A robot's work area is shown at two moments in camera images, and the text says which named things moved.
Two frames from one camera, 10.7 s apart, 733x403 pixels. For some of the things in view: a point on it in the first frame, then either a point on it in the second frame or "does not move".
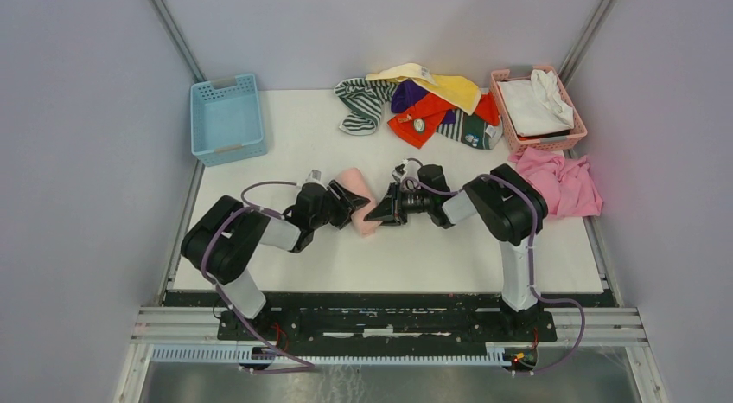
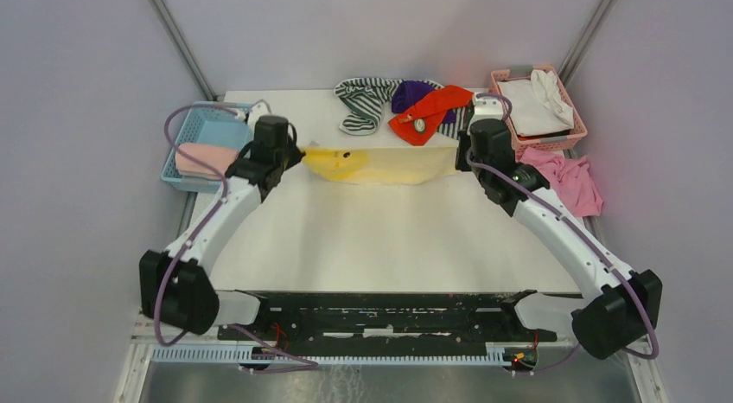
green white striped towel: (362, 100) does not move
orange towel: (417, 128) does not move
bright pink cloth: (567, 184) does not move
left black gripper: (352, 202) -> (296, 156)
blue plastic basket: (225, 120) -> (214, 122)
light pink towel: (353, 180) -> (219, 157)
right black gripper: (385, 213) -> (461, 160)
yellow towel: (462, 95) -> (381, 165)
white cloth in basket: (536, 105) does not move
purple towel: (406, 92) does not move
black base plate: (389, 319) does not move
